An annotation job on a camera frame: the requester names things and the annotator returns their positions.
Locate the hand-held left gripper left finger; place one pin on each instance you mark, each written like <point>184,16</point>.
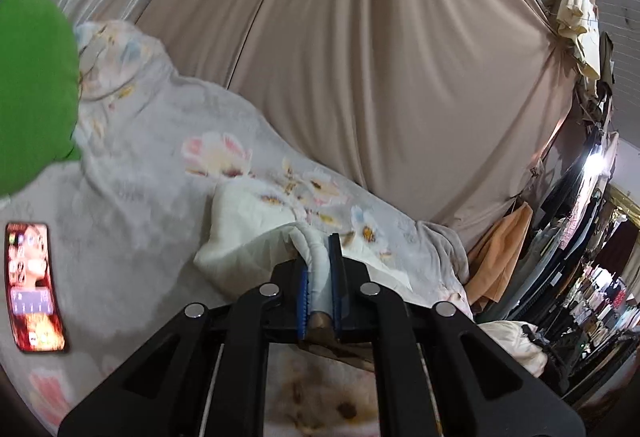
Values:
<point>302,297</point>

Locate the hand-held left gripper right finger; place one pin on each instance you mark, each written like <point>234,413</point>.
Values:
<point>334,287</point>

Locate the white quilted comforter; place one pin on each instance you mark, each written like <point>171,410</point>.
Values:
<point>250,227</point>

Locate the row of hanging dark clothes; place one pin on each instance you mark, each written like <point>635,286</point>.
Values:
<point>565,237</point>

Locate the orange hanging cloth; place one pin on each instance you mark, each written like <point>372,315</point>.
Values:
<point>500,257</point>

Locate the grey floral fleece blanket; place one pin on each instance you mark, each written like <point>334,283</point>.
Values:
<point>150,217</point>

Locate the white crumpled cloth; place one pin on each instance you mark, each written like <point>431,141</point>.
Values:
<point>515,342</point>

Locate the beige draped curtain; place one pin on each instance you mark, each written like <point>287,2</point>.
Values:
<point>375,67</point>

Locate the smartphone with lit screen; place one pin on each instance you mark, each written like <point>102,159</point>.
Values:
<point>35,287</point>

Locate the bright lamp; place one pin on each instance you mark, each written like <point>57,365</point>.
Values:
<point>595,159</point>

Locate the green pillow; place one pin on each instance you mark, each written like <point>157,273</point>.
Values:
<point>30,92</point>

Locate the cream hanging cloth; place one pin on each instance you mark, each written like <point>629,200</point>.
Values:
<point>580,17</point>

